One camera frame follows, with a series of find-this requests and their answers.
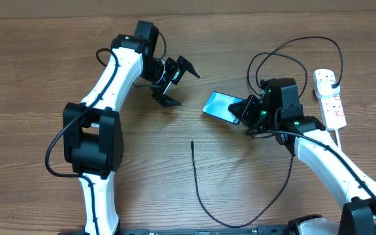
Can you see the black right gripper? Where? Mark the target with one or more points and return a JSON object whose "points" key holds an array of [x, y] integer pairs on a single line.
{"points": [[242, 109]]}

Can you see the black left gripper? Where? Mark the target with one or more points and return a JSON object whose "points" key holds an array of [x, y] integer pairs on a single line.
{"points": [[177, 69]]}

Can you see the blue Galaxy smartphone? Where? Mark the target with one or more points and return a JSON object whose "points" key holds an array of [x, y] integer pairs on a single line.
{"points": [[217, 106]]}

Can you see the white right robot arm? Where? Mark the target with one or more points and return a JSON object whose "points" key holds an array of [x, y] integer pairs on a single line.
{"points": [[278, 111]]}

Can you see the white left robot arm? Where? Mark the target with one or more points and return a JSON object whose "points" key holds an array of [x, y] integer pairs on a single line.
{"points": [[92, 134]]}

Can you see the white charger plug adapter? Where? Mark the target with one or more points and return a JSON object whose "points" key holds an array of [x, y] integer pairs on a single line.
{"points": [[325, 89]]}

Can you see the white power strip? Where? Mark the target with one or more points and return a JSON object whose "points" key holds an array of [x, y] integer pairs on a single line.
{"points": [[331, 108]]}

